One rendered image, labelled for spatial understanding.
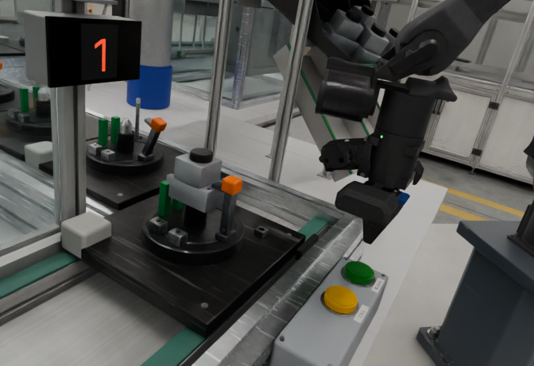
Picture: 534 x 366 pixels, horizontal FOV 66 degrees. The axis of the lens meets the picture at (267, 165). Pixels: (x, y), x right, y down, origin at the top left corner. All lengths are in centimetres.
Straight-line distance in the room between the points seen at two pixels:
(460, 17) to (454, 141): 410
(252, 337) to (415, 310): 35
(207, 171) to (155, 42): 102
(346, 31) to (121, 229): 51
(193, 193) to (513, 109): 410
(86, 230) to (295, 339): 28
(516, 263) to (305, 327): 25
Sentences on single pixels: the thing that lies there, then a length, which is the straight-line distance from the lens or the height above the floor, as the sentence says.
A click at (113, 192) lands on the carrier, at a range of 70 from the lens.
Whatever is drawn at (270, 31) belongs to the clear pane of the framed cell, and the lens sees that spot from 180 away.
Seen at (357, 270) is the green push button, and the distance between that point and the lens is 59.
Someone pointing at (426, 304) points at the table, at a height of 86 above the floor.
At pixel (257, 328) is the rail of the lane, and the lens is 49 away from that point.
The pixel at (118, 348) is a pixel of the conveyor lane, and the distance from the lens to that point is 52.
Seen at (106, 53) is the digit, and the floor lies 120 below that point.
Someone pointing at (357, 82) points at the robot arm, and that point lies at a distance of 48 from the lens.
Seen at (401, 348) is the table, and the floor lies 86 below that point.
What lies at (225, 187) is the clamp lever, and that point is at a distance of 52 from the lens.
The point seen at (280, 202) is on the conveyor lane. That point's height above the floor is 95.
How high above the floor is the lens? 129
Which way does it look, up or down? 22 degrees down
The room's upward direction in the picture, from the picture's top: 10 degrees clockwise
